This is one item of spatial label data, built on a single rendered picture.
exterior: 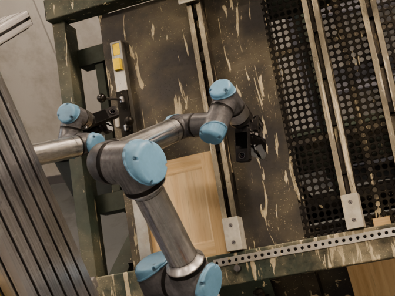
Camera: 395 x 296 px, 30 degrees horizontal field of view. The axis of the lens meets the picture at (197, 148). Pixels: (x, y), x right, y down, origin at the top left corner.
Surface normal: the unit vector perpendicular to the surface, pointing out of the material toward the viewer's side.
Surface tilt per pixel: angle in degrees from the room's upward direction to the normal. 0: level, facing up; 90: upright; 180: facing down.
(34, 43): 90
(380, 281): 90
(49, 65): 90
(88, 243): 56
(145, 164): 83
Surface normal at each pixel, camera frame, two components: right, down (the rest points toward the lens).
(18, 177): 0.89, -0.14
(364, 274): -0.17, 0.42
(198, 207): -0.32, -0.15
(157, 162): 0.74, -0.14
